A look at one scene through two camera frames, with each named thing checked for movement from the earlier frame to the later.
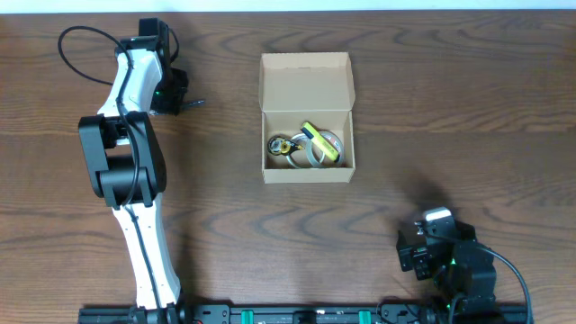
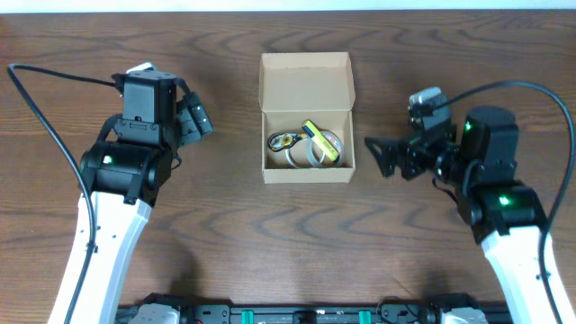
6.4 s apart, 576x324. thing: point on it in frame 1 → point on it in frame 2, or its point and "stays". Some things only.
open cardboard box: [313, 87] stays
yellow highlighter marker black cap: [330, 151] stays
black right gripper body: [424, 266] → [418, 157]
